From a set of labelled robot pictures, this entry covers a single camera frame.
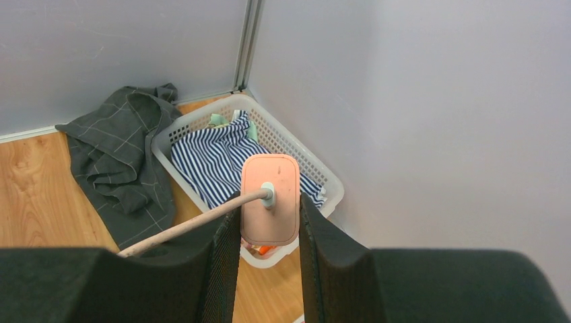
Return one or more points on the salmon plug adapter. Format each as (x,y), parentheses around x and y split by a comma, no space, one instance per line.
(270,200)

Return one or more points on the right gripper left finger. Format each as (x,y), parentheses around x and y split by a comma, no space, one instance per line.
(191,278)

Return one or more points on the white plastic basket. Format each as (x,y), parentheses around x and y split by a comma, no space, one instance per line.
(323,188)

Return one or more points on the blue white striped cloth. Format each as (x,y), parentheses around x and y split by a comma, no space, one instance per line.
(211,159)

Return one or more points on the dark grey plaid cloth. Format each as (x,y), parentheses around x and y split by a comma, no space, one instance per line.
(112,161)

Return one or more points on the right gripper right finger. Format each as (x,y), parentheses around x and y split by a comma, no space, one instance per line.
(344,281)

